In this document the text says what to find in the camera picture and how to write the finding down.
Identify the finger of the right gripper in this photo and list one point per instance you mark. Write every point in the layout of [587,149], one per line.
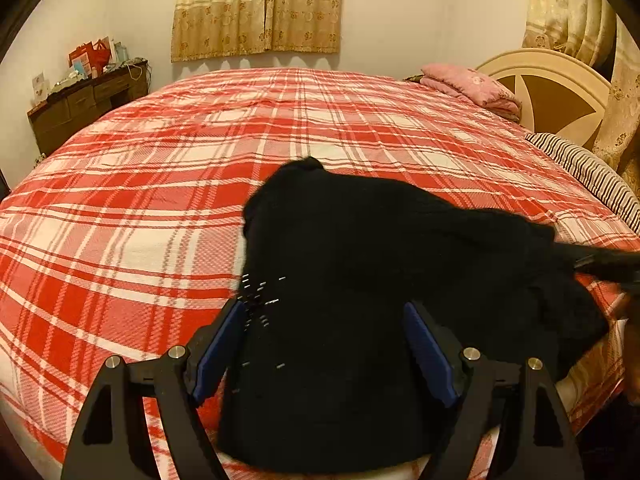
[606,264]

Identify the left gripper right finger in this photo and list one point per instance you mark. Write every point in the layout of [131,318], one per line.
[535,440]

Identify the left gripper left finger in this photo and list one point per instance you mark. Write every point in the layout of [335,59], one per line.
[111,438]

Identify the black pants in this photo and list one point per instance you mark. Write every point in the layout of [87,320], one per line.
[323,377]

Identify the right hand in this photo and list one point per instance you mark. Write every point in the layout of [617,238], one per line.
[628,310]

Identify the striped pillow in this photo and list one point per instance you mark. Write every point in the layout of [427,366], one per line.
[593,174]

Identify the cream wooden headboard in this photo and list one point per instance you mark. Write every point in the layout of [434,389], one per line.
[559,94]

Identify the red plaid bed sheet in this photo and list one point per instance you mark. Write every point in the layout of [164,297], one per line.
[128,238]

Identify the pink folded blanket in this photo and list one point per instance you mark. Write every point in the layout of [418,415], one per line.
[472,86]

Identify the beige side curtain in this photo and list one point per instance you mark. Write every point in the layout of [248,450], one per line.
[591,32]

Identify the dark wooden desk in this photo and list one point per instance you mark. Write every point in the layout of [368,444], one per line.
[64,113]

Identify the white photo card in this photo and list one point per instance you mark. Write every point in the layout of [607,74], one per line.
[40,87]

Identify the red gift bag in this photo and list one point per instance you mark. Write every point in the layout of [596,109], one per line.
[91,58]

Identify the beige window curtain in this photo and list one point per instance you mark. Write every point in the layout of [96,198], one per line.
[224,28]

